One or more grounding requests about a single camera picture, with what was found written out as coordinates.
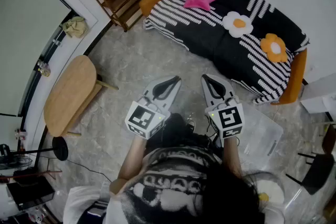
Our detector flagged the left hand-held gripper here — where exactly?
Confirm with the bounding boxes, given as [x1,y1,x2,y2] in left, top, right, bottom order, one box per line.
[124,75,182,140]

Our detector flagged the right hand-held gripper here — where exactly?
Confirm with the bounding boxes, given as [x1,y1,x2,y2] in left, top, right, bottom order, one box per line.
[201,73,245,140]

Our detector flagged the transparent plastic storage box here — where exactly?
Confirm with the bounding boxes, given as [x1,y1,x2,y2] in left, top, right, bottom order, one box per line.
[236,106,285,166]

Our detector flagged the white flower cushion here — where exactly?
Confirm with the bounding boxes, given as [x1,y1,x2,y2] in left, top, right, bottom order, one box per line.
[222,10,254,38]

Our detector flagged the orange flower cushion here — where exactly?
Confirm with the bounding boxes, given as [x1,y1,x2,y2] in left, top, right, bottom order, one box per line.
[260,33,289,63]

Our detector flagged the person's right forearm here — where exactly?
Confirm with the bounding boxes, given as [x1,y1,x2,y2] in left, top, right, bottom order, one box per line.
[222,137,244,179]

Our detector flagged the person's left forearm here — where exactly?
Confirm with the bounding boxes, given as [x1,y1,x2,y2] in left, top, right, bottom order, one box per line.
[109,135,148,195]

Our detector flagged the round grey floor cushion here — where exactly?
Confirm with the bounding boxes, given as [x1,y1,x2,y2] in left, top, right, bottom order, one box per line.
[251,173,287,208]

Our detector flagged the black box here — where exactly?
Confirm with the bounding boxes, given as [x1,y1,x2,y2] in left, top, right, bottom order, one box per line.
[6,175,56,212]

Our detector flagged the person's legs in black trousers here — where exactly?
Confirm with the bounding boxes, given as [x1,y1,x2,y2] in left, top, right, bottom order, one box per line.
[145,112,224,157]

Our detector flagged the black white striped sofa cover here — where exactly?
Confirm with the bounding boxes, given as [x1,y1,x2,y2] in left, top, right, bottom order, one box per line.
[143,0,310,105]

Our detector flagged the wooden oval coffee table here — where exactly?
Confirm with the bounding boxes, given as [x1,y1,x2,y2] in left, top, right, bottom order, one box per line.
[43,54,119,137]

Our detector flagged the person's torso in patterned sweater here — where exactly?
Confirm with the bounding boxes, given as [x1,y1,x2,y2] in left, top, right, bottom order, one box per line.
[62,145,287,224]

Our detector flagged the white cabinet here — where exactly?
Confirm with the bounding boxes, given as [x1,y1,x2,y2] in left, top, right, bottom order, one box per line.
[300,72,336,115]

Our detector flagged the beige crumpled cloth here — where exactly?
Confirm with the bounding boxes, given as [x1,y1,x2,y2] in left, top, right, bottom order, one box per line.
[61,16,89,39]

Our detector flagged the black floor fan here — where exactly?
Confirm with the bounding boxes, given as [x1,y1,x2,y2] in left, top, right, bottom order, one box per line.
[0,136,69,171]

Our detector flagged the small glass jar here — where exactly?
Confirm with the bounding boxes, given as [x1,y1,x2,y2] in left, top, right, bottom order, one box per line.
[36,60,52,78]

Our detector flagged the brown chair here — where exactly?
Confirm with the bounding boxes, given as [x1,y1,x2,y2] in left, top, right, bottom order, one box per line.
[321,123,336,155]

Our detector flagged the black chair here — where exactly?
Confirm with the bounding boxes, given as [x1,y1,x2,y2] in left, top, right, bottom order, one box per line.
[285,152,335,195]

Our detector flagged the white framed window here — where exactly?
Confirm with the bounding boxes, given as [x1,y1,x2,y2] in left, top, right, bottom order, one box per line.
[0,0,72,118]

